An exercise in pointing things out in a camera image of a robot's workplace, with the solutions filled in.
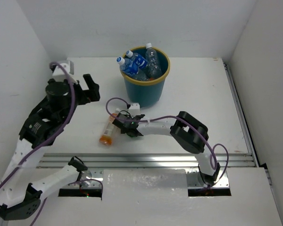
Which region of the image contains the blue label bottle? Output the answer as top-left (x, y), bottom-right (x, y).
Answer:
top-left (125, 50), bottom-right (148, 70)
top-left (116, 56), bottom-right (148, 81)

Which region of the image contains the clear bottle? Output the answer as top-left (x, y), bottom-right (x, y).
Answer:
top-left (145, 43), bottom-right (162, 80)

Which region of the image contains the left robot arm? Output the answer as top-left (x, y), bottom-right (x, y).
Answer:
top-left (0, 74), bottom-right (100, 221)

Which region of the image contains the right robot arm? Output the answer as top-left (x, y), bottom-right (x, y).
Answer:
top-left (113, 111), bottom-right (220, 187)

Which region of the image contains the teal bin with yellow rim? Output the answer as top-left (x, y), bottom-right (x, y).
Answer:
top-left (120, 47), bottom-right (170, 107)

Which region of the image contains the white front cover plate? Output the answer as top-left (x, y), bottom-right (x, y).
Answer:
top-left (102, 169), bottom-right (188, 200)

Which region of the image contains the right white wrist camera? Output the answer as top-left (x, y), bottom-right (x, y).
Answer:
top-left (127, 103), bottom-right (141, 117)

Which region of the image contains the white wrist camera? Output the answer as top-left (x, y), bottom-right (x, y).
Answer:
top-left (49, 60), bottom-right (75, 83)
top-left (127, 103), bottom-right (141, 117)

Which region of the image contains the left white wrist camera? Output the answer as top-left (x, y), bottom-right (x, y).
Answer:
top-left (49, 60), bottom-right (75, 83)

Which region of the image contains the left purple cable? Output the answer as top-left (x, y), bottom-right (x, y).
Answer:
top-left (0, 61), bottom-right (104, 226)

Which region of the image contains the purple cable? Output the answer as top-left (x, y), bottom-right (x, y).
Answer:
top-left (105, 97), bottom-right (229, 189)
top-left (0, 61), bottom-right (104, 226)

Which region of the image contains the aluminium front rail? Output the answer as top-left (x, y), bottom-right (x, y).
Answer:
top-left (35, 153), bottom-right (260, 189)

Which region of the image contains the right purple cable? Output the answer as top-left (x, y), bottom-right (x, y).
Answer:
top-left (105, 97), bottom-right (229, 189)

